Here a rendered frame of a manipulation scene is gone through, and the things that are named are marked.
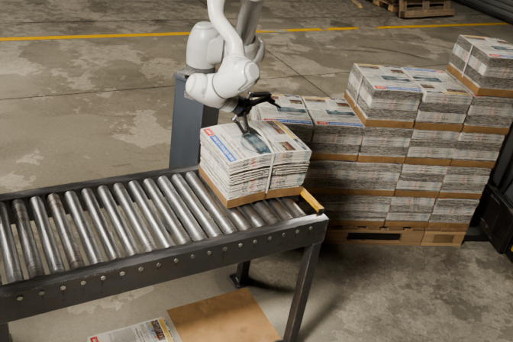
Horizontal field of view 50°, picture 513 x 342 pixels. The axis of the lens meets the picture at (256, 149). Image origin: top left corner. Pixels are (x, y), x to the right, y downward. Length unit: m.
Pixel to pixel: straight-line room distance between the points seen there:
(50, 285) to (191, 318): 1.13
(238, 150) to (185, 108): 0.83
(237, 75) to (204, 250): 0.65
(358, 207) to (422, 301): 0.64
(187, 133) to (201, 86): 1.03
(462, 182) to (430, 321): 0.87
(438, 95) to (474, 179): 0.67
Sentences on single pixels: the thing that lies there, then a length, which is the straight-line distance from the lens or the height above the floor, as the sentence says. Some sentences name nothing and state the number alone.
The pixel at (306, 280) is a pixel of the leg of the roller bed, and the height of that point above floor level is 0.47.
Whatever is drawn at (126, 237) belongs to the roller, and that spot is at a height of 0.80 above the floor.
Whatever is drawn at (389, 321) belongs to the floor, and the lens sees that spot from 3.14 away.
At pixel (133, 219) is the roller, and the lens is 2.16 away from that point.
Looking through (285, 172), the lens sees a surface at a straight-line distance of 2.29.
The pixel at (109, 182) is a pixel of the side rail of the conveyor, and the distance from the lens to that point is 2.36.
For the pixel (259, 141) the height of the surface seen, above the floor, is 1.04.
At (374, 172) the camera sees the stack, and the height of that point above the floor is 0.54.
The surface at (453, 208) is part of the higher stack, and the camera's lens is 3.66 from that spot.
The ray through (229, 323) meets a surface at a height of 0.00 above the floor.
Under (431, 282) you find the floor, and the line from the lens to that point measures 3.49.
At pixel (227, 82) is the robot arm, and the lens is 1.93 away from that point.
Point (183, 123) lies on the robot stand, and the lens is 2.99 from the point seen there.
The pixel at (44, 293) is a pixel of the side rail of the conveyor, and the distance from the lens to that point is 1.94.
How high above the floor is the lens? 2.12
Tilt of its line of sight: 29 degrees down
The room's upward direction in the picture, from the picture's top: 9 degrees clockwise
